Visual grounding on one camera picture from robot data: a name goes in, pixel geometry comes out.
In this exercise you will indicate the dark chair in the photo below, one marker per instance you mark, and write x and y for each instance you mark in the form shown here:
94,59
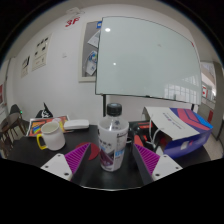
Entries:
15,109

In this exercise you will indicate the flat round red coaster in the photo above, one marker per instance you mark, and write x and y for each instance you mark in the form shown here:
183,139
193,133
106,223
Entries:
94,151

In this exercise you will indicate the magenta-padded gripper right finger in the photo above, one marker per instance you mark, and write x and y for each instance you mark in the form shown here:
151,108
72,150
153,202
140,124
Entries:
148,160

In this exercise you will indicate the red wall floor sign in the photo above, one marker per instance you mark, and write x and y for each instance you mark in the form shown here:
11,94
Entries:
72,22

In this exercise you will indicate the large white wall poster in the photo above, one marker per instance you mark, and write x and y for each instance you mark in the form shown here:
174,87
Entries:
41,52

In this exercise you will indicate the flat white case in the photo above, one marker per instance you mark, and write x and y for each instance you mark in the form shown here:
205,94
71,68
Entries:
76,124

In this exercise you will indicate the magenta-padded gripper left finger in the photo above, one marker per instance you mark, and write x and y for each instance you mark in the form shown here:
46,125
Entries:
75,160

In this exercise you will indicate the colourful printed book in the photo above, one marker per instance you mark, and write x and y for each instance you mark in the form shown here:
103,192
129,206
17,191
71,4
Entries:
36,126

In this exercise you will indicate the round brown side table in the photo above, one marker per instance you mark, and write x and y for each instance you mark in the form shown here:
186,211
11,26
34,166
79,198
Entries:
8,121

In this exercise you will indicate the small white wall poster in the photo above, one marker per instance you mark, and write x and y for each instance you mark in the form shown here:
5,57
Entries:
25,66

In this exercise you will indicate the white ceiling fixture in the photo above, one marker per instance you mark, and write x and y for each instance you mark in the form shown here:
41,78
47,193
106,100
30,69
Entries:
75,11

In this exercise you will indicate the white light switch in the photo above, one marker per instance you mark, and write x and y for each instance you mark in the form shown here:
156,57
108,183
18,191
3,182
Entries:
64,54

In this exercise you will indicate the clear bottle with black cap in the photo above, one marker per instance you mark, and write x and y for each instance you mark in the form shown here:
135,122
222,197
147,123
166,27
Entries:
113,140

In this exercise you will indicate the large whiteboard on stand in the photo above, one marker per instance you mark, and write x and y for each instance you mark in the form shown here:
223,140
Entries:
146,56

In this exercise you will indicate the blue and white paper bag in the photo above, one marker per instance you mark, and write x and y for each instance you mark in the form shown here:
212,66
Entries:
180,130

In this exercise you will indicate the red and black device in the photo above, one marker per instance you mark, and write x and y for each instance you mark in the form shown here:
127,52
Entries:
141,130

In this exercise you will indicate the grey notice board with papers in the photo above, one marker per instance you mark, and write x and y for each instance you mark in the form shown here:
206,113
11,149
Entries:
88,50

